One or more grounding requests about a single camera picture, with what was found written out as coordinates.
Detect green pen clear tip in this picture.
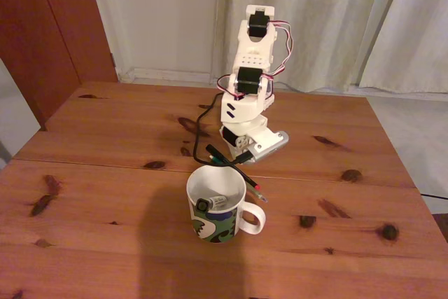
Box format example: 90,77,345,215
209,153,269,204

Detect red white servo wires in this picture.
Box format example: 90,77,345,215
216,20,295,101

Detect white mug green blue pattern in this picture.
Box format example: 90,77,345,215
185,162,267,244

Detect white curtain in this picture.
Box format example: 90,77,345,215
211,0,410,94
358,0,448,96

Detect silver camera box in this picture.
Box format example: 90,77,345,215
244,130,291,166

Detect black pen red tip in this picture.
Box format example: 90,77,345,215
205,144,262,190

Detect white marker black cap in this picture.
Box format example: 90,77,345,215
195,193,228,213

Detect black camera cable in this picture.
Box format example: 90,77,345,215
191,92,256,167

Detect brown wooden door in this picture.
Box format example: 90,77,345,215
0,0,118,132

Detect black floor cable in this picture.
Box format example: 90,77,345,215
419,191,448,201

